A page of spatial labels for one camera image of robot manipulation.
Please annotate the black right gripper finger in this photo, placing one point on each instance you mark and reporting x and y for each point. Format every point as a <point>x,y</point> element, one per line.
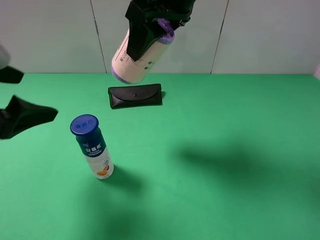
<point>143,32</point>

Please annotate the black leather glasses case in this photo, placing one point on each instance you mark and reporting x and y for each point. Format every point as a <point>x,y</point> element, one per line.
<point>135,96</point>

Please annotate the blue cap yogurt bottle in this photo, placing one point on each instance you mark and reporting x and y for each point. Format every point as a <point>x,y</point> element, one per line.
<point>92,144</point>

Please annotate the green table cloth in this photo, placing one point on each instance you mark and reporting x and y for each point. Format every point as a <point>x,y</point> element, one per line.
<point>225,157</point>

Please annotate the purple garbage bag roll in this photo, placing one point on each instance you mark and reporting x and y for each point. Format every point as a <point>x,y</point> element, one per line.
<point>125,69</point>

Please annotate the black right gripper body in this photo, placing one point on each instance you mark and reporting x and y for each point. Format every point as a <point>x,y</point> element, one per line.
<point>177,12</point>

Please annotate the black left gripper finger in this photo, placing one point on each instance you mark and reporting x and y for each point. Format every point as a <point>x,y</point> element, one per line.
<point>11,75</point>
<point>21,115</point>

